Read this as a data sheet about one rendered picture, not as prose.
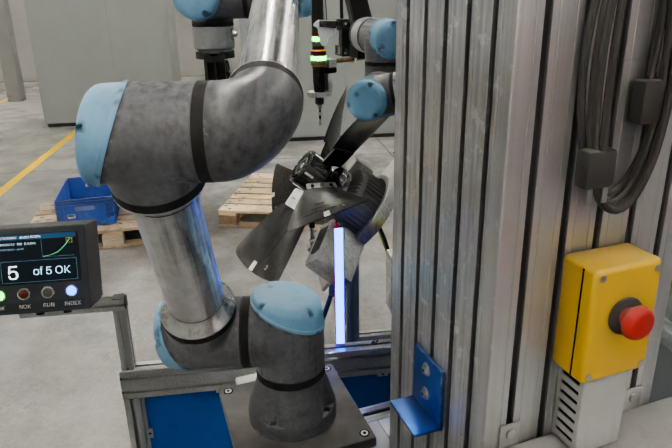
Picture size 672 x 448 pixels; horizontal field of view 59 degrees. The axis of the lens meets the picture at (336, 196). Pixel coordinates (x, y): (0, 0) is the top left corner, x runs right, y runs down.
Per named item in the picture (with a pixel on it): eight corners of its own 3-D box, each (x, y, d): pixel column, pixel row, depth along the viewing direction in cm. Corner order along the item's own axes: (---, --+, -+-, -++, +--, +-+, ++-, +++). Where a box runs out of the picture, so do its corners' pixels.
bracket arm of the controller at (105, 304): (128, 304, 143) (126, 293, 142) (125, 310, 140) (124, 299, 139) (24, 312, 140) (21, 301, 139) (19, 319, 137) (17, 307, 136)
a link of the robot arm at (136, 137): (253, 382, 98) (197, 123, 59) (163, 384, 98) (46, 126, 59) (258, 319, 107) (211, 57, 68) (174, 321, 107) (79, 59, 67)
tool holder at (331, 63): (325, 91, 174) (324, 57, 171) (342, 94, 169) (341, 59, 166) (301, 95, 168) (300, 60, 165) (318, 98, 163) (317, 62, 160)
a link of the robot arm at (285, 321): (326, 384, 95) (324, 308, 90) (241, 386, 95) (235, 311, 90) (325, 342, 106) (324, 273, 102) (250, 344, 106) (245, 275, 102)
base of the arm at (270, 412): (348, 428, 99) (348, 378, 96) (260, 452, 94) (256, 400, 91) (320, 376, 113) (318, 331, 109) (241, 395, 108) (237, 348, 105)
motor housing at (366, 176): (342, 229, 205) (312, 208, 201) (384, 178, 201) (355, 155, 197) (353, 256, 184) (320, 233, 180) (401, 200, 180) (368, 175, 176)
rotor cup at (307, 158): (338, 169, 195) (307, 146, 192) (353, 170, 182) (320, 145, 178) (313, 205, 194) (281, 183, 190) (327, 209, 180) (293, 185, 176)
